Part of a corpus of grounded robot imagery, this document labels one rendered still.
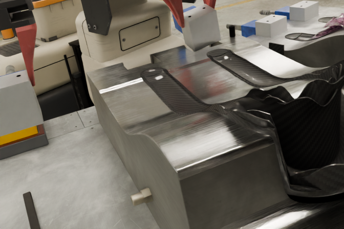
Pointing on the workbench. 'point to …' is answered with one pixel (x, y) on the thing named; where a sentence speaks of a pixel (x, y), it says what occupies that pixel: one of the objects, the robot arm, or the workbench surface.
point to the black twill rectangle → (277, 47)
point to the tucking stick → (30, 211)
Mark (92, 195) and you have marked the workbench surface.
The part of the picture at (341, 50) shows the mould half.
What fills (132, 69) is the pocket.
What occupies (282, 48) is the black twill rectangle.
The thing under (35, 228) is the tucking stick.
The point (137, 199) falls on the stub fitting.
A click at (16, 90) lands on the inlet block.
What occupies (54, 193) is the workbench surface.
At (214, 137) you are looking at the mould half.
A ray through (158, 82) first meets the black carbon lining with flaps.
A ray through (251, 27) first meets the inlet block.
